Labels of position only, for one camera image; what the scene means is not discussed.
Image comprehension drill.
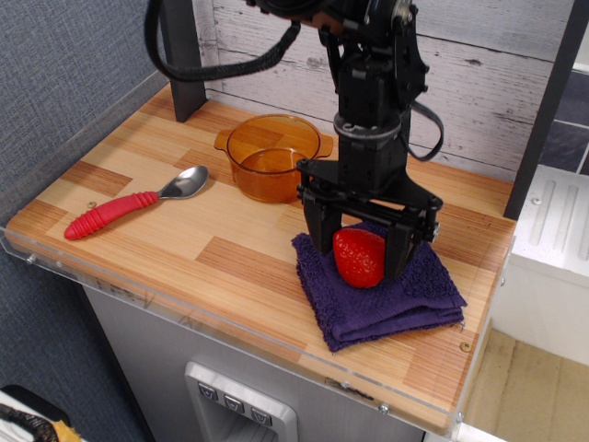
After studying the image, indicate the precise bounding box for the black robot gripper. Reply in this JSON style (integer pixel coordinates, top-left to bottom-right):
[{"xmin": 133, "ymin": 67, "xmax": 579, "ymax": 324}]
[{"xmin": 296, "ymin": 123, "xmax": 444, "ymax": 280}]

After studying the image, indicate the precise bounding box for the red plastic strawberry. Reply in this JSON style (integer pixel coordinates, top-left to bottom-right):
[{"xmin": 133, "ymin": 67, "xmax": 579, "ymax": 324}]
[{"xmin": 333, "ymin": 228, "xmax": 385, "ymax": 288}]

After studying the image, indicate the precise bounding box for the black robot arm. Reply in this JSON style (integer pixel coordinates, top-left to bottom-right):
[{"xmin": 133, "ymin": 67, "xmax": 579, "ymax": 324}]
[{"xmin": 255, "ymin": 1, "xmax": 443, "ymax": 279}]

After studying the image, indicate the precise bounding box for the folded purple towel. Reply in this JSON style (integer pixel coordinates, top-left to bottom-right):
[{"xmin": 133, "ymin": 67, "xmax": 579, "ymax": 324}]
[{"xmin": 292, "ymin": 233, "xmax": 467, "ymax": 352}]

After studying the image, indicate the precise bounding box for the orange transparent glass pot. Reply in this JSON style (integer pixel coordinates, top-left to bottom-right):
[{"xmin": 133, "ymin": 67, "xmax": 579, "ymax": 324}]
[{"xmin": 214, "ymin": 114, "xmax": 333, "ymax": 204}]

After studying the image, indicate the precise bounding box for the white toy sink unit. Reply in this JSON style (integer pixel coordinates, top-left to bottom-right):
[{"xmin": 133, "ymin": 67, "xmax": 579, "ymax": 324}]
[{"xmin": 491, "ymin": 166, "xmax": 588, "ymax": 364}]

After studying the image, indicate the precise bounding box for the clear acrylic edge guard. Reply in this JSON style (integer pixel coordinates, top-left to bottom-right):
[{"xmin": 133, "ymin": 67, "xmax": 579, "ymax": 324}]
[{"xmin": 8, "ymin": 87, "xmax": 514, "ymax": 435}]

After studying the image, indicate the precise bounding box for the silver dispenser button panel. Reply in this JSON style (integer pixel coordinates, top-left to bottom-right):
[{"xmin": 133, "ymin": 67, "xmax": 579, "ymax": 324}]
[{"xmin": 184, "ymin": 362, "xmax": 298, "ymax": 441}]

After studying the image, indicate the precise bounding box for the grey toy fridge cabinet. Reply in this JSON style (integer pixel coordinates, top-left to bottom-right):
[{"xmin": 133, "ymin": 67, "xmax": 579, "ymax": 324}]
[{"xmin": 86, "ymin": 288, "xmax": 424, "ymax": 441}]

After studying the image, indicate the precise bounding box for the yellow object bottom left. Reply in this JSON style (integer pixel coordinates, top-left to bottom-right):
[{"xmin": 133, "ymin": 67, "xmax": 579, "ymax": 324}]
[{"xmin": 52, "ymin": 421, "xmax": 84, "ymax": 442}]

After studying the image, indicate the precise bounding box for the red handled metal spoon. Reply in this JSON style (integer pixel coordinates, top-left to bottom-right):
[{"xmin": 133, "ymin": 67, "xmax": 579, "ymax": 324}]
[{"xmin": 64, "ymin": 166, "xmax": 209, "ymax": 240}]

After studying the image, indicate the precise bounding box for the dark grey right post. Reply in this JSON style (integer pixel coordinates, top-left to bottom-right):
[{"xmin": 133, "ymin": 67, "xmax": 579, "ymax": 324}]
[{"xmin": 503, "ymin": 0, "xmax": 588, "ymax": 221}]

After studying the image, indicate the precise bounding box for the dark grey post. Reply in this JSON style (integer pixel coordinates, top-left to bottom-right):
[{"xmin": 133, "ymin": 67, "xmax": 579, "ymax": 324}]
[
  {"xmin": 159, "ymin": 0, "xmax": 206, "ymax": 122},
  {"xmin": 503, "ymin": 0, "xmax": 588, "ymax": 221}
]

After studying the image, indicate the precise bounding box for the black braided cable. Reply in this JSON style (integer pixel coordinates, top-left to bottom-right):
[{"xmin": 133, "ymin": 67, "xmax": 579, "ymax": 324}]
[{"xmin": 144, "ymin": 0, "xmax": 303, "ymax": 83}]

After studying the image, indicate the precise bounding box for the dark grey left post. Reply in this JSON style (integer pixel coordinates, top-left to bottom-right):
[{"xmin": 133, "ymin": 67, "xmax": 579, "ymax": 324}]
[{"xmin": 159, "ymin": 0, "xmax": 206, "ymax": 122}]

